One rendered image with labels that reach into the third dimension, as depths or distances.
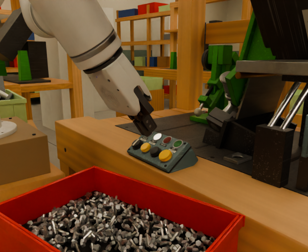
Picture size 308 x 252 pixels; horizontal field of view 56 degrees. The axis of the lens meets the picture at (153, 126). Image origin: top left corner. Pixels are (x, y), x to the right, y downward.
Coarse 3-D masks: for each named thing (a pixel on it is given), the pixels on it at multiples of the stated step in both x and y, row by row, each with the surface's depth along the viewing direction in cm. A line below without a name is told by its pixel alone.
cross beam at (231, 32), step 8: (208, 24) 132; (216, 24) 128; (224, 24) 125; (232, 24) 122; (240, 24) 119; (248, 24) 116; (208, 32) 133; (216, 32) 129; (224, 32) 126; (232, 32) 123; (240, 32) 120; (208, 40) 133; (216, 40) 130; (224, 40) 126; (232, 40) 123; (240, 40) 120
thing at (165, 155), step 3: (165, 150) 62; (168, 150) 62; (162, 153) 62; (165, 153) 61; (168, 153) 61; (171, 153) 61; (159, 156) 62; (162, 156) 61; (165, 156) 61; (168, 156) 61; (162, 159) 61; (165, 159) 60; (168, 159) 61
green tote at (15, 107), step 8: (16, 96) 132; (0, 104) 115; (8, 104) 117; (16, 104) 119; (24, 104) 121; (0, 112) 116; (8, 112) 118; (16, 112) 120; (24, 112) 122; (24, 120) 122
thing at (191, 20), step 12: (180, 0) 131; (192, 0) 126; (204, 0) 130; (180, 12) 132; (192, 12) 127; (204, 12) 132; (180, 24) 133; (192, 24) 129; (204, 24) 133; (180, 36) 135; (192, 36) 130; (180, 48) 136; (192, 48) 131; (180, 60) 137; (192, 60) 133; (180, 72) 138; (192, 72) 134; (180, 84) 139; (192, 84) 136; (288, 84) 104; (180, 96) 141; (192, 96) 137; (192, 108) 139; (276, 108) 103; (288, 108) 108
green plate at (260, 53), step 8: (256, 24) 65; (248, 32) 65; (256, 32) 65; (248, 40) 66; (256, 40) 65; (248, 48) 67; (256, 48) 66; (264, 48) 64; (240, 56) 68; (248, 56) 68; (256, 56) 66; (264, 56) 64; (272, 56) 63
